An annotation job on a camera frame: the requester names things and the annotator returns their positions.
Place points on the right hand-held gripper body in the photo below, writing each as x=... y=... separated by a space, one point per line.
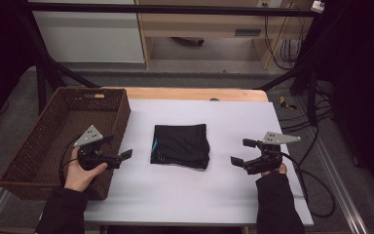
x=266 y=159

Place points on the black metal stand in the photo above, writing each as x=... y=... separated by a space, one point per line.
x=310 y=91
x=42 y=78

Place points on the white cabinet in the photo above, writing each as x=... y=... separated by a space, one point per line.
x=87 y=35

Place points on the dark curtain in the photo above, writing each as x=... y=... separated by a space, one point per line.
x=0 y=48
x=360 y=81

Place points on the person's left hand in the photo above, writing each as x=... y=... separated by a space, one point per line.
x=81 y=177

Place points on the brown wicker basket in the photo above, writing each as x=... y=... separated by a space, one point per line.
x=65 y=130

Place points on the black cloth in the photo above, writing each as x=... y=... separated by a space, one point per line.
x=180 y=146

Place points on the white table sheet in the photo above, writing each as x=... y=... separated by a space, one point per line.
x=181 y=195

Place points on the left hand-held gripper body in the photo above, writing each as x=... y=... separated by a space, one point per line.
x=92 y=159

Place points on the light wooden desk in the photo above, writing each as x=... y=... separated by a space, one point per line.
x=207 y=24

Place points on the yellow and black tape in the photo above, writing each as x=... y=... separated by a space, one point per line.
x=285 y=103

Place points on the black horizontal frame bar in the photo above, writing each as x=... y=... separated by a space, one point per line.
x=175 y=9

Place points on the white power strip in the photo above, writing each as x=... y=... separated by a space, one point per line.
x=318 y=6

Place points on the person's right hand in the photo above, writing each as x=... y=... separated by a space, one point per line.
x=282 y=169

